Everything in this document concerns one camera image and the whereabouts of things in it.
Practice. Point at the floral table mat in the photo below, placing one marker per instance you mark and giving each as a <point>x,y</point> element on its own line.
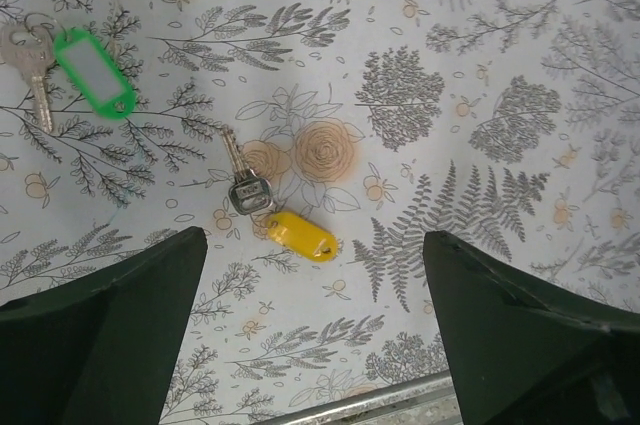
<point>315,142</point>

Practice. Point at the key with green tag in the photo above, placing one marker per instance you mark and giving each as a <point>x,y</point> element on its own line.
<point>33,50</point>

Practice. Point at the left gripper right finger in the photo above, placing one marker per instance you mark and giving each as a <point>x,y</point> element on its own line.
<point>521,350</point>

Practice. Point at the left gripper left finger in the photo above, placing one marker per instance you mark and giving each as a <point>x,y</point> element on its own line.
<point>101,349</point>

